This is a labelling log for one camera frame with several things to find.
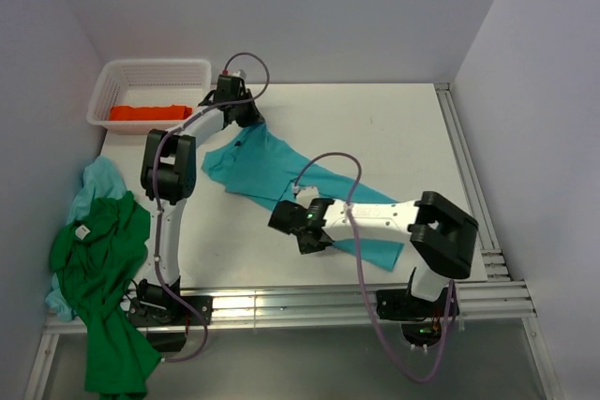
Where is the teal t-shirt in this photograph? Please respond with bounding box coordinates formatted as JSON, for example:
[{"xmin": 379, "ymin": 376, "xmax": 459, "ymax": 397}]
[{"xmin": 201, "ymin": 125, "xmax": 404, "ymax": 272}]

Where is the white perforated plastic basket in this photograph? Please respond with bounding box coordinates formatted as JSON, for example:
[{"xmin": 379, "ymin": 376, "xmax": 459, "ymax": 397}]
[{"xmin": 86, "ymin": 58, "xmax": 212, "ymax": 135}]

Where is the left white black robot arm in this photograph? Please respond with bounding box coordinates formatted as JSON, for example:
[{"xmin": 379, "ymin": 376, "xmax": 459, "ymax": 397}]
[{"xmin": 136, "ymin": 70, "xmax": 263, "ymax": 324}]

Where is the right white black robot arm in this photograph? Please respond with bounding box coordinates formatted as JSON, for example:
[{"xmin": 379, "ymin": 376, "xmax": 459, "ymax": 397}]
[{"xmin": 268, "ymin": 191, "xmax": 478, "ymax": 316}]

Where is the orange rolled t-shirt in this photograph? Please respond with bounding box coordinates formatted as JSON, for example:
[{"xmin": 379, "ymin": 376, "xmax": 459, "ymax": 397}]
[{"xmin": 109, "ymin": 105, "xmax": 193, "ymax": 121}]

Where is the light aqua t-shirt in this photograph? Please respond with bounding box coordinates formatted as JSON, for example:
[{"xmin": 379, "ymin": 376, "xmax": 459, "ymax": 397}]
[{"xmin": 45, "ymin": 156, "xmax": 127, "ymax": 321}]

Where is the green t-shirt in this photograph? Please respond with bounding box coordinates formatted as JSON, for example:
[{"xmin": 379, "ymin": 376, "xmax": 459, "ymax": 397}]
[{"xmin": 50, "ymin": 192, "xmax": 160, "ymax": 399}]

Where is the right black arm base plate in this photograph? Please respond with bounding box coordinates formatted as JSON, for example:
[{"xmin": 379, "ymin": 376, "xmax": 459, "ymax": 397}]
[{"xmin": 375, "ymin": 288, "xmax": 448, "ymax": 321}]

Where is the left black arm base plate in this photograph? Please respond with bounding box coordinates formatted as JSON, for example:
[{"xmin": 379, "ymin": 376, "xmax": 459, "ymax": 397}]
[{"xmin": 126, "ymin": 295, "xmax": 213, "ymax": 355}]

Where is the aluminium extrusion frame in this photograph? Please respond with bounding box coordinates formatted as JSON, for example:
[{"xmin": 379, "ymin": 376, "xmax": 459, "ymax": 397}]
[{"xmin": 21, "ymin": 81, "xmax": 563, "ymax": 400}]

